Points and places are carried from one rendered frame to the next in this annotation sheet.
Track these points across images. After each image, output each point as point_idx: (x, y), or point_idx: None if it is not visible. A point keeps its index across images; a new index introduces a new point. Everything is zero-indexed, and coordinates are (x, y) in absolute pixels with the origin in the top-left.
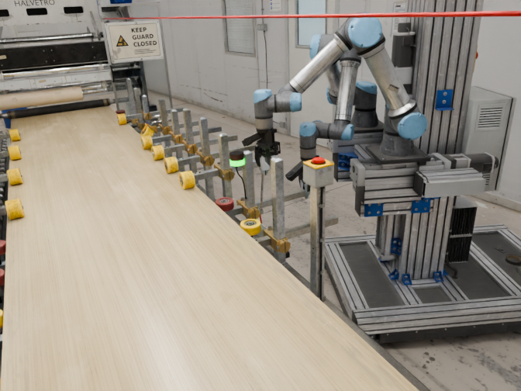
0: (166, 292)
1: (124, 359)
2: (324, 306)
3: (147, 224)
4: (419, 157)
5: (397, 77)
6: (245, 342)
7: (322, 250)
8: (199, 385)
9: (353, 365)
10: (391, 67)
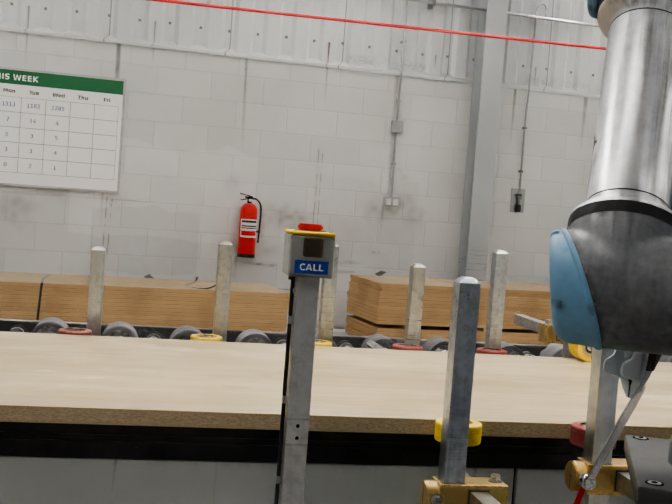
0: (283, 375)
1: (178, 357)
2: (136, 408)
3: (511, 390)
4: (636, 472)
5: (610, 105)
6: (130, 379)
7: (285, 430)
8: (97, 364)
9: (10, 395)
10: (608, 74)
